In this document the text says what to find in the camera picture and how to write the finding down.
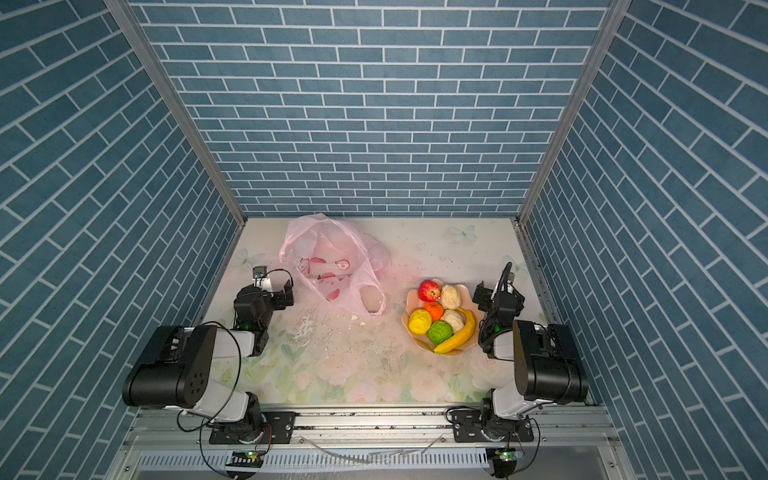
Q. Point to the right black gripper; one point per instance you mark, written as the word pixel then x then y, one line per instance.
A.
pixel 488 295

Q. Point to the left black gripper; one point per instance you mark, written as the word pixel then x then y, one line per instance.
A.
pixel 277 297

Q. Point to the pale yellow fake fruit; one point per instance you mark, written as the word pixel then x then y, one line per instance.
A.
pixel 455 319

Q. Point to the yellow fake banana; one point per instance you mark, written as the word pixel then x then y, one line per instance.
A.
pixel 460 338

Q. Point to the beige fake potato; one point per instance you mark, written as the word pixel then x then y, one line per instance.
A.
pixel 450 297

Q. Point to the orange fake tangerine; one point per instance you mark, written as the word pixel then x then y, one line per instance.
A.
pixel 435 310

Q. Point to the green fake fruit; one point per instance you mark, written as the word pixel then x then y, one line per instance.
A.
pixel 439 332

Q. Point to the red fake apple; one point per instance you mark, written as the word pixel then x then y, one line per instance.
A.
pixel 429 291

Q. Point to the small yellow fake fruit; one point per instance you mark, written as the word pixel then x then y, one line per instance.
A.
pixel 419 322

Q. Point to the peach scalloped bowl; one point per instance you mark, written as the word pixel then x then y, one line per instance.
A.
pixel 413 303

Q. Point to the pink plastic bag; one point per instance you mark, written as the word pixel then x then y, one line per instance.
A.
pixel 337 261

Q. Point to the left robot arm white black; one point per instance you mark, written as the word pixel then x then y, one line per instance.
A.
pixel 173 370

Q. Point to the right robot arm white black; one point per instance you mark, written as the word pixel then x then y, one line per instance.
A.
pixel 545 360

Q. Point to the right green circuit board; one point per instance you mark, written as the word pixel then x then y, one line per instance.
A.
pixel 505 454

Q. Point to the green circuit board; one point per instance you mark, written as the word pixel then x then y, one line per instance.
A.
pixel 505 454
pixel 245 459

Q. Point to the left green circuit board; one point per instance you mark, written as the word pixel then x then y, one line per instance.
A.
pixel 245 459

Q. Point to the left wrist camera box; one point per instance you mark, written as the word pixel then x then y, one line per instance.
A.
pixel 261 279

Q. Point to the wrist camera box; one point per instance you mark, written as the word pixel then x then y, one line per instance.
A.
pixel 506 281
pixel 261 279

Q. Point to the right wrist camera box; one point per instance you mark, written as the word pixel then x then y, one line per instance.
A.
pixel 506 281

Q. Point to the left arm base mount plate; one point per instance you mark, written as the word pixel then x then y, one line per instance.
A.
pixel 270 427

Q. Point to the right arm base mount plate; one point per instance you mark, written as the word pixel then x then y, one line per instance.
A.
pixel 470 425

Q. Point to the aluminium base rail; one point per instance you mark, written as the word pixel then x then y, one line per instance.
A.
pixel 383 426

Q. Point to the white slotted cable duct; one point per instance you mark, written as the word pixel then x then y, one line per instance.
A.
pixel 311 460

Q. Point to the right metal corner post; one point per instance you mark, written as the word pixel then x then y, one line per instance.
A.
pixel 596 55

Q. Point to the metal corner post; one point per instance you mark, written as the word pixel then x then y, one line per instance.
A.
pixel 596 55
pixel 149 59

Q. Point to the left metal corner post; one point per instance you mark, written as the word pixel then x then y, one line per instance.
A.
pixel 149 59

